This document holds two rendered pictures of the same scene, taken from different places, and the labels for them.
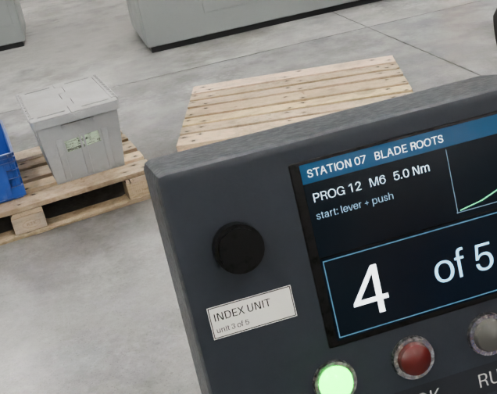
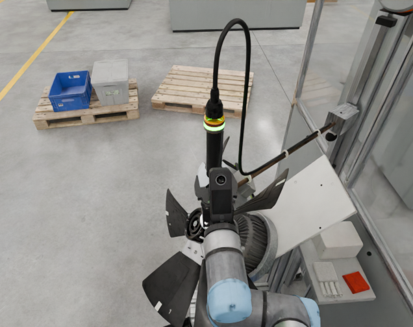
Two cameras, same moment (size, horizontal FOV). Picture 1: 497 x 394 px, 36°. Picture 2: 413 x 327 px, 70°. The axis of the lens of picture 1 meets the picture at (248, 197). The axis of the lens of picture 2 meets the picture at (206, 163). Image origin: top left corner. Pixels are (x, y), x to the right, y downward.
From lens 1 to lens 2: 107 cm
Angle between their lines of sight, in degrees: 20
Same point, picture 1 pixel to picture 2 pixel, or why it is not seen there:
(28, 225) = (87, 121)
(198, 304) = not seen: outside the picture
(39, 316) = (75, 166)
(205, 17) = (197, 22)
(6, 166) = (81, 96)
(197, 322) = not seen: outside the picture
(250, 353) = not seen: outside the picture
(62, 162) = (104, 98)
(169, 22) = (181, 21)
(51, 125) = (99, 85)
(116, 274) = (108, 154)
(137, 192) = (130, 116)
